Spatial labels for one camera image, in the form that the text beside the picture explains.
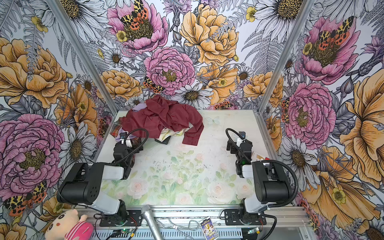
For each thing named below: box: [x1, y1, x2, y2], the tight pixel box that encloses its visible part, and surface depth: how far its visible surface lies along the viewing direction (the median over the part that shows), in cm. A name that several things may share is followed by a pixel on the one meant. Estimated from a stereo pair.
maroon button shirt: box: [119, 95, 204, 146], surface depth 106 cm
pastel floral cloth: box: [155, 127, 190, 142], surface depth 100 cm
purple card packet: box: [199, 216, 220, 240], surface depth 71 cm
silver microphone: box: [140, 204, 164, 240], surface depth 73 cm
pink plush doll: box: [45, 209, 94, 240], surface depth 67 cm
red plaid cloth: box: [109, 119, 123, 138], surface depth 104 cm
